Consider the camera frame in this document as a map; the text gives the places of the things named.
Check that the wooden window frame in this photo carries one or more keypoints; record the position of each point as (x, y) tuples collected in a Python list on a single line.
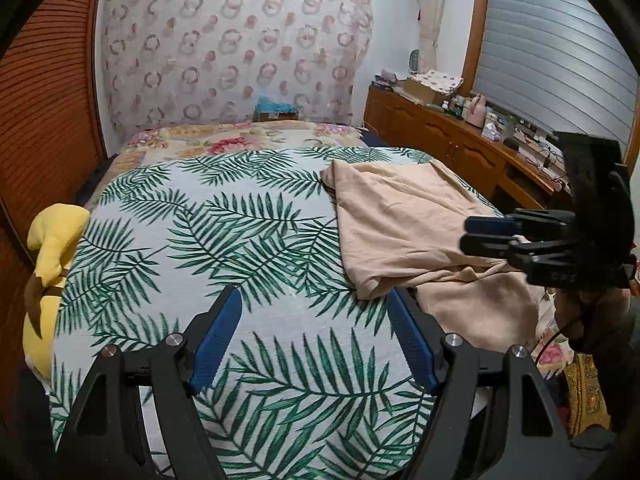
[(475, 25)]

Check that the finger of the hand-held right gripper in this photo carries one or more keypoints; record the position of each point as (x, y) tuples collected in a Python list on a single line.
[(492, 225), (487, 246)]

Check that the wooden louvre door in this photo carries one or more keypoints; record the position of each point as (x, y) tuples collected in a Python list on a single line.
[(45, 85)]

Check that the floral bedsheet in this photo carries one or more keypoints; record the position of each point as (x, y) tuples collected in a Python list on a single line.
[(225, 140)]

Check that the small round fan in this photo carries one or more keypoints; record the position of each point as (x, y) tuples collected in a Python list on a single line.
[(415, 61)]

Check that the white floral cloth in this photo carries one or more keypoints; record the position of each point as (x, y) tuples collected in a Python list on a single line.
[(437, 80)]

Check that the white tissue box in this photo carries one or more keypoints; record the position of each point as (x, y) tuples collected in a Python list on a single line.
[(491, 131)]

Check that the peach printed t-shirt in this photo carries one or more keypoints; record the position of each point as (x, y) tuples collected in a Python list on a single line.
[(400, 220)]

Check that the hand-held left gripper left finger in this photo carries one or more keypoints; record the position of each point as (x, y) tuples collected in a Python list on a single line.
[(220, 340)]

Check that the teal cloth bundle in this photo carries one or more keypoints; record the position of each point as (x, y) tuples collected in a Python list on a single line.
[(275, 107)]

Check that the patterned rug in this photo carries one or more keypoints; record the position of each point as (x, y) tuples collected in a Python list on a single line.
[(587, 390)]

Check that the cardboard box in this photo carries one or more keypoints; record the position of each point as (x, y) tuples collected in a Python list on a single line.
[(420, 92)]

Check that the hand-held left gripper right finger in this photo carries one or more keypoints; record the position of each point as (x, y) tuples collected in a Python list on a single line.
[(414, 345)]

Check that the pink kettle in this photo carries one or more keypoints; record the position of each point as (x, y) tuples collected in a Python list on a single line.
[(477, 110)]

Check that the leaf print blanket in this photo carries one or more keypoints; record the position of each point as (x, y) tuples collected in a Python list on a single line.
[(200, 260)]

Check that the yellow plush toy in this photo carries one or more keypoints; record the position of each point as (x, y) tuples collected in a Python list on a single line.
[(55, 230)]

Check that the grey window blind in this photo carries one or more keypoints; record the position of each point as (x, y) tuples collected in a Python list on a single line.
[(550, 50)]

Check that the wooden cabinet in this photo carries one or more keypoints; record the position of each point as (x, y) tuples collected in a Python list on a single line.
[(425, 130)]

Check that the circle pattern curtain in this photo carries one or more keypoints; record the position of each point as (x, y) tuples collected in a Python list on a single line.
[(225, 50)]

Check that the cream curtain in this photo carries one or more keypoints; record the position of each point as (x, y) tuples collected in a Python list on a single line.
[(431, 10)]

